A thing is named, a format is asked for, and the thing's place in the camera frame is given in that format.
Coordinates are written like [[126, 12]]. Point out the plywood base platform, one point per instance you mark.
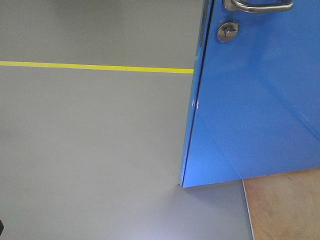
[[284, 206]]

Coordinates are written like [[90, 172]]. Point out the yellow floor tape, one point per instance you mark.
[[98, 67]]

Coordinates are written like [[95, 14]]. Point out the silver lock cylinder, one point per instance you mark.
[[227, 31]]

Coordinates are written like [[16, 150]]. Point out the black robot part left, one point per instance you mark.
[[1, 227]]

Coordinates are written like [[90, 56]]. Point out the silver door handle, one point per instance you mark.
[[243, 6]]

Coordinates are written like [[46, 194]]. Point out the blue door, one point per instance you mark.
[[254, 106]]

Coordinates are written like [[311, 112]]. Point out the silver latch plate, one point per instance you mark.
[[203, 22]]

